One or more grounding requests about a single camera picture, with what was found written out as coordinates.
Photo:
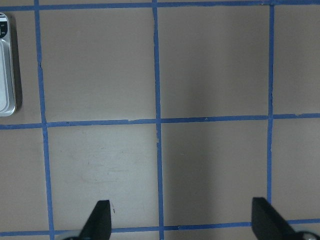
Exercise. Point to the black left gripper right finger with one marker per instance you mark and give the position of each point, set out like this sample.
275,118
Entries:
267,223

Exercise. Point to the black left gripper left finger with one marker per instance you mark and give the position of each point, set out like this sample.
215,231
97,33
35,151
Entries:
99,223

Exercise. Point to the silver digital kitchen scale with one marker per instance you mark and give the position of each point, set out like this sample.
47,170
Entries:
8,103

